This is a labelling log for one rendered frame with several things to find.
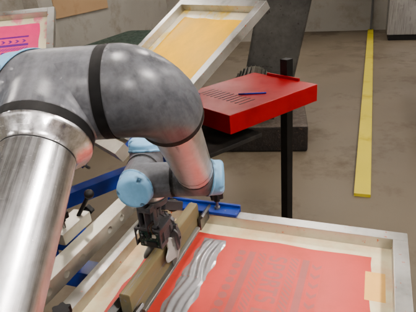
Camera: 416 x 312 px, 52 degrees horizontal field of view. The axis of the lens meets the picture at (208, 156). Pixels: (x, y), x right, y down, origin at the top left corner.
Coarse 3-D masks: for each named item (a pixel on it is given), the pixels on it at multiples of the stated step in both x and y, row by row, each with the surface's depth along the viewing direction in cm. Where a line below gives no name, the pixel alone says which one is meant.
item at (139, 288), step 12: (192, 204) 127; (180, 216) 122; (192, 216) 124; (180, 228) 117; (192, 228) 125; (156, 252) 107; (144, 264) 103; (156, 264) 104; (168, 264) 111; (144, 276) 100; (156, 276) 105; (132, 288) 96; (144, 288) 100; (120, 300) 95; (132, 300) 95; (144, 300) 100
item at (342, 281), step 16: (224, 240) 127; (240, 240) 126; (256, 240) 126; (192, 256) 121; (224, 256) 120; (288, 256) 118; (304, 256) 117; (320, 256) 117; (336, 256) 116; (352, 256) 116; (176, 272) 115; (208, 272) 114; (224, 272) 114; (336, 272) 110; (352, 272) 110; (320, 288) 106; (336, 288) 105; (352, 288) 105; (336, 304) 100; (352, 304) 100; (368, 304) 100
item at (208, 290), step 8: (128, 280) 114; (168, 280) 113; (120, 288) 111; (168, 288) 110; (200, 288) 109; (208, 288) 109; (216, 288) 108; (160, 296) 108; (168, 296) 107; (200, 296) 106; (208, 296) 106; (112, 304) 106; (152, 304) 105; (160, 304) 105; (192, 304) 104; (200, 304) 104; (208, 304) 104; (320, 304) 101
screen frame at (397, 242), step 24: (216, 216) 134; (240, 216) 132; (264, 216) 131; (120, 240) 125; (336, 240) 122; (360, 240) 119; (384, 240) 117; (120, 264) 120; (408, 264) 106; (96, 288) 110; (408, 288) 98
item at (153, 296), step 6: (198, 228) 127; (192, 234) 124; (192, 240) 122; (186, 246) 119; (180, 252) 117; (180, 258) 115; (168, 270) 110; (168, 276) 109; (162, 282) 106; (156, 288) 104; (150, 294) 103; (156, 294) 103; (150, 300) 101; (144, 306) 99
